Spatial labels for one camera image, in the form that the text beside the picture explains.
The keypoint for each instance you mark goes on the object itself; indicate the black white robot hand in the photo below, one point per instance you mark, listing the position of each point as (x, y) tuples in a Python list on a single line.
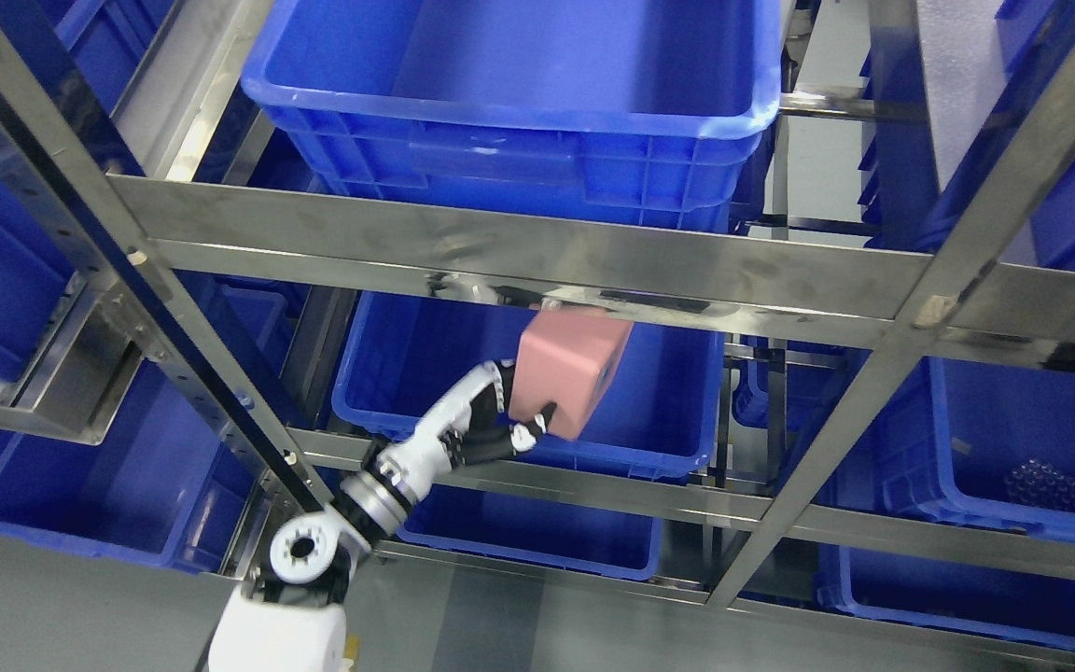
[(465, 426)]

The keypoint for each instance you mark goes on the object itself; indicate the pink plastic storage box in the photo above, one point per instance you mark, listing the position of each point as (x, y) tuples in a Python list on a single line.
[(568, 358)]

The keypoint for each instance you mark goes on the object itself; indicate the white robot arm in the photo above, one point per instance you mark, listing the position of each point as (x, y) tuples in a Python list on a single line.
[(290, 616)]

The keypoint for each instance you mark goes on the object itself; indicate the steel shelf rack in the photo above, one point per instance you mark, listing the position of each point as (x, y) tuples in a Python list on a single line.
[(128, 235)]

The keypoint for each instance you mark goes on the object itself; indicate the blue bin middle centre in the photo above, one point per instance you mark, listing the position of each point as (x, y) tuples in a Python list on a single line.
[(657, 421)]

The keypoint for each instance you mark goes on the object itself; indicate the blue bin bottom centre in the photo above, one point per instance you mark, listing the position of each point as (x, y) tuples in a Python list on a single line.
[(608, 543)]

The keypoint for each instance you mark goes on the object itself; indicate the blue bin left large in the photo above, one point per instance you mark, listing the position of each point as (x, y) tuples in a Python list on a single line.
[(100, 453)]

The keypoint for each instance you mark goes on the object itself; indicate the blue bin top centre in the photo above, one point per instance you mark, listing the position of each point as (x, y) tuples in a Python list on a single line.
[(639, 113)]

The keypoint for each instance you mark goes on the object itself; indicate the blue bin right bottom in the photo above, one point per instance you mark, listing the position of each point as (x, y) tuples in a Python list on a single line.
[(988, 602)]

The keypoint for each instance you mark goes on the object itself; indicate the blue bin right middle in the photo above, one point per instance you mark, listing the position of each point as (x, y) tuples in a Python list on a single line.
[(969, 444)]

